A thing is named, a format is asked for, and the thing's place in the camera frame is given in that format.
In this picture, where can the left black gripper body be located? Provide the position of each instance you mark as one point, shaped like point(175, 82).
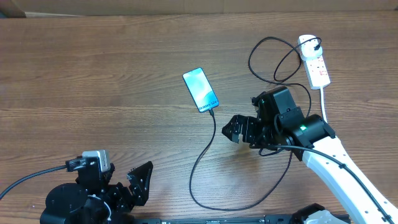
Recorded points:
point(116, 199)

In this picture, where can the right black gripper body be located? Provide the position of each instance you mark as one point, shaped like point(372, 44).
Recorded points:
point(265, 133)

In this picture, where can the Samsung Galaxy smartphone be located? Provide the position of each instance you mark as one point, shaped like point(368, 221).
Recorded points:
point(200, 89)

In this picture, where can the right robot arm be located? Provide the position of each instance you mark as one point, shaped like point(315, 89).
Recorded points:
point(281, 125)

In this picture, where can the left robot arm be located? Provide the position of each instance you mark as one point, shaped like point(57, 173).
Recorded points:
point(92, 199)

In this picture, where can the white charger plug adapter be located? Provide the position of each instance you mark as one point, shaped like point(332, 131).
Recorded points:
point(310, 47)

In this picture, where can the white power strip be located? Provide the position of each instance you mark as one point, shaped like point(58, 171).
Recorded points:
point(317, 73)

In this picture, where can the cardboard backdrop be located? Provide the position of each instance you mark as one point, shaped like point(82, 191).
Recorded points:
point(41, 8)

